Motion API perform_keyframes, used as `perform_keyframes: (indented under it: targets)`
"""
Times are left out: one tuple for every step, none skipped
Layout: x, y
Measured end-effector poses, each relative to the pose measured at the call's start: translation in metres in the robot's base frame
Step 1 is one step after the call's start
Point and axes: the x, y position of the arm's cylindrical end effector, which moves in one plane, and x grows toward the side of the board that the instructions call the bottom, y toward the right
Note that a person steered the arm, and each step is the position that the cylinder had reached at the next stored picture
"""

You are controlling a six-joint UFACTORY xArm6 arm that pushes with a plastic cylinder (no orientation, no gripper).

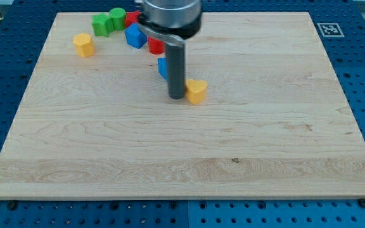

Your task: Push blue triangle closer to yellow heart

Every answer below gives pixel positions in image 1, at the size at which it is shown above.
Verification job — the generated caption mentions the green cylinder block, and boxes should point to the green cylinder block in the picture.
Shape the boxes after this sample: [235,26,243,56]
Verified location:
[109,8,126,31]

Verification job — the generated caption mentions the red block behind rod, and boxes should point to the red block behind rod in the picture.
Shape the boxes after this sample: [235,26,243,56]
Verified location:
[148,37,165,54]

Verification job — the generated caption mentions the wooden board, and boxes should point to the wooden board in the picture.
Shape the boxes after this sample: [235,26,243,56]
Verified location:
[0,12,365,201]

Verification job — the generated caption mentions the white fiducial marker tag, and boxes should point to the white fiducial marker tag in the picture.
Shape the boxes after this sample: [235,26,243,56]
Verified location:
[317,22,344,37]

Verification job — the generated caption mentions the red star block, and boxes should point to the red star block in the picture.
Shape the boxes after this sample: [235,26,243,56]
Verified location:
[124,10,141,28]

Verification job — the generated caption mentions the yellow heart block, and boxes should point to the yellow heart block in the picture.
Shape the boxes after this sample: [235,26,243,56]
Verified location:
[186,79,208,105]

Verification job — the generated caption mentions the blue cube block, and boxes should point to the blue cube block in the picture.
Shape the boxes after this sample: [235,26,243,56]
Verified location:
[125,23,147,49]

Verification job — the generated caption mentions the yellow hexagon block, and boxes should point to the yellow hexagon block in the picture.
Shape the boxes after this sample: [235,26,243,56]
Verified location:
[73,33,96,58]

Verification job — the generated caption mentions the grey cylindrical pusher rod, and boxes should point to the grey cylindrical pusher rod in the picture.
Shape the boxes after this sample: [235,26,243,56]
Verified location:
[165,43,186,99]

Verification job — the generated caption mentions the green star block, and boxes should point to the green star block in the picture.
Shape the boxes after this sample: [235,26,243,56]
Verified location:
[91,13,113,37]

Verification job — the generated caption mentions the blue triangle block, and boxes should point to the blue triangle block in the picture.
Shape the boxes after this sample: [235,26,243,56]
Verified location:
[157,58,167,80]

